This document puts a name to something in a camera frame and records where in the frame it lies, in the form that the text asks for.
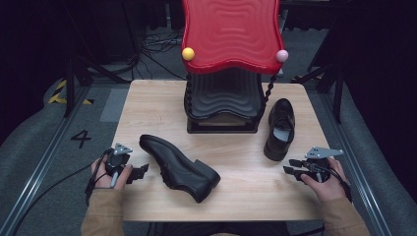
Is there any bundle of black floor cables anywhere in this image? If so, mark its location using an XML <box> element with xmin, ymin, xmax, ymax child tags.
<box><xmin>129</xmin><ymin>28</ymin><xmax>186</xmax><ymax>82</ymax></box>

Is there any hand-held gripper cable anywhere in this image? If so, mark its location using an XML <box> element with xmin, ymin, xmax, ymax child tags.
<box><xmin>11</xmin><ymin>148</ymin><xmax>114</xmax><ymax>236</ymax></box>
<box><xmin>311</xmin><ymin>163</ymin><xmax>354</xmax><ymax>204</ymax></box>

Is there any person's right hand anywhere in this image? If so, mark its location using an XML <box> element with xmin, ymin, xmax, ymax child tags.
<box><xmin>300</xmin><ymin>156</ymin><xmax>350</xmax><ymax>204</ymax></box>

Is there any black leather shoe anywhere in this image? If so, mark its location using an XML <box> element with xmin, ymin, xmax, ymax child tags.
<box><xmin>263</xmin><ymin>97</ymin><xmax>296</xmax><ymax>162</ymax></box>
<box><xmin>139</xmin><ymin>134</ymin><xmax>221</xmax><ymax>205</ymax></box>

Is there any right hand-held gripper cable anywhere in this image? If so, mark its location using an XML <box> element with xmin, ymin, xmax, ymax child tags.
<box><xmin>311</xmin><ymin>163</ymin><xmax>354</xmax><ymax>204</ymax></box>

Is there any red and black shoe rack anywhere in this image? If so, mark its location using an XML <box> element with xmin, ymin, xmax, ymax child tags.
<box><xmin>181</xmin><ymin>0</ymin><xmax>290</xmax><ymax>135</ymax></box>

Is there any black metal stand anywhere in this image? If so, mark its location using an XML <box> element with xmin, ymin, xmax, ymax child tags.
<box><xmin>63</xmin><ymin>55</ymin><xmax>133</xmax><ymax>118</ymax></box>
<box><xmin>290</xmin><ymin>63</ymin><xmax>346</xmax><ymax>125</ymax></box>

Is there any grey metal floor rail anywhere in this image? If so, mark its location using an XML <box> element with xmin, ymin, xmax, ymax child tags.
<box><xmin>0</xmin><ymin>87</ymin><xmax>96</xmax><ymax>236</ymax></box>
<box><xmin>318</xmin><ymin>88</ymin><xmax>396</xmax><ymax>236</ymax></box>

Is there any left hand-held gripper cable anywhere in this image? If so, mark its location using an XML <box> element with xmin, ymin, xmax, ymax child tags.
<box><xmin>11</xmin><ymin>148</ymin><xmax>114</xmax><ymax>236</ymax></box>

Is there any person's left hand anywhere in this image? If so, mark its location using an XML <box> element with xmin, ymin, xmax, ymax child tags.
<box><xmin>90</xmin><ymin>156</ymin><xmax>134</xmax><ymax>192</ymax></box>

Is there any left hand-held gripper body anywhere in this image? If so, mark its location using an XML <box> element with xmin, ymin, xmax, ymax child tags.
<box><xmin>104</xmin><ymin>143</ymin><xmax>134</xmax><ymax>175</ymax></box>

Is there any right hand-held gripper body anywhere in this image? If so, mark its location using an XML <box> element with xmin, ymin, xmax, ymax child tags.
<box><xmin>304</xmin><ymin>146</ymin><xmax>345</xmax><ymax>183</ymax></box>

